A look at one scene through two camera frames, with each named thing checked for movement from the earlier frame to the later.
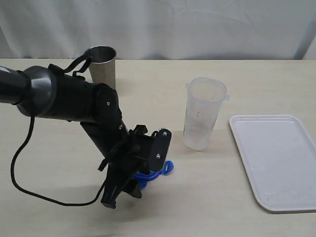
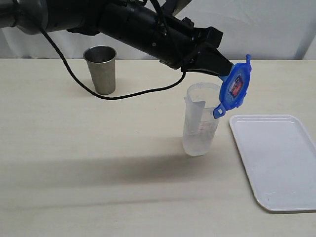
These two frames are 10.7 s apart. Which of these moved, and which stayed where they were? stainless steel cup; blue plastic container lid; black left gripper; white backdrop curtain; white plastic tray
Moved: blue plastic container lid; black left gripper
Stayed: stainless steel cup; white plastic tray; white backdrop curtain
